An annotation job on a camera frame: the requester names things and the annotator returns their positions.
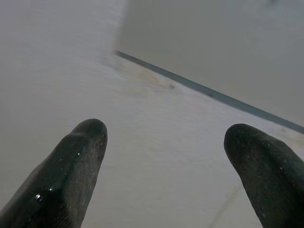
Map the white folding table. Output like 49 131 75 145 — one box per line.
0 0 304 228

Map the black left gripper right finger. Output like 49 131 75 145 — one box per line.
223 123 304 228

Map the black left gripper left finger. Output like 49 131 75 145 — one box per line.
0 118 109 228

